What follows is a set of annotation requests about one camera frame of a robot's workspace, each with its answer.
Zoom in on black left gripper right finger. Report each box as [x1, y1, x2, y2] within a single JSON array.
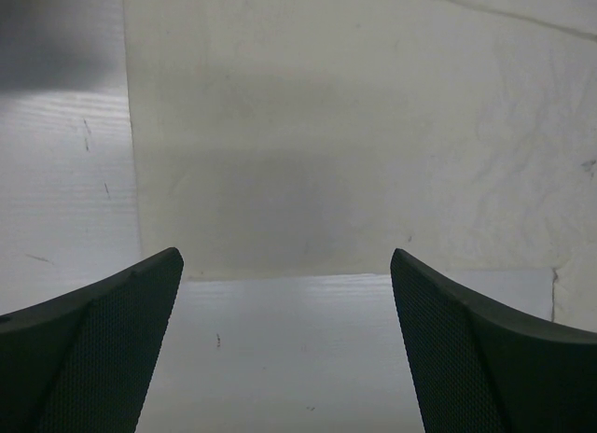
[[390, 249, 596, 432]]

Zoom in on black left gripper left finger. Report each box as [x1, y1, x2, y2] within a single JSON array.
[[1, 247, 184, 432]]

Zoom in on white t shirt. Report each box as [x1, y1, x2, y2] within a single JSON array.
[[123, 0, 596, 329]]

